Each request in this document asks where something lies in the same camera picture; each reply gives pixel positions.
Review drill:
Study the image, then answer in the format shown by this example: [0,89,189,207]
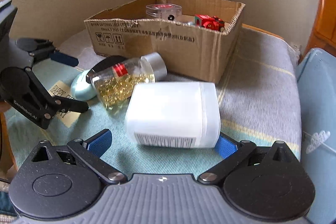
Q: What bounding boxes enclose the light blue oval case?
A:
[70,70,97,101]

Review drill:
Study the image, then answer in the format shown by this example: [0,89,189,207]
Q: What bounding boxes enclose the large white plastic bottle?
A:
[125,81,221,149]

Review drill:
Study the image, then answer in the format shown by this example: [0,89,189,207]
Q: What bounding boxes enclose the clear plastic box red label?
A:
[146,3,182,21]

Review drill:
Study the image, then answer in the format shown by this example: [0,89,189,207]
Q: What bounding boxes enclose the glass bottle of yellow capsules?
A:
[91,52,167,109]

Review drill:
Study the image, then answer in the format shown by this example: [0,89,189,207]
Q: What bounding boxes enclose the cardboard box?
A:
[84,0,245,84]

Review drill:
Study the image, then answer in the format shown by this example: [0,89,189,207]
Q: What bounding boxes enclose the red toy train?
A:
[194,15,225,32]

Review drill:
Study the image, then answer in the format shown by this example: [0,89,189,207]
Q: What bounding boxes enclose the wooden headboard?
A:
[301,0,335,60]

